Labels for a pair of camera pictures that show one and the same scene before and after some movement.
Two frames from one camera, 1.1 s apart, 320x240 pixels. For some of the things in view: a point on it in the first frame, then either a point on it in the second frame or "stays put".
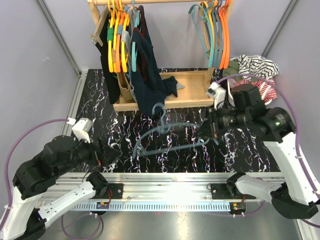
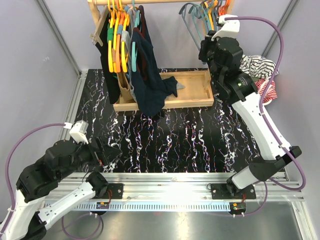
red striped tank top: [266, 87] stays put
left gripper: [105, 151] stays put
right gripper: [210, 128] to [205, 44]
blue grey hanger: [166, 129] to [182, 11]
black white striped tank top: [250, 67] stays put
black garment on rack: [102, 43] stays put
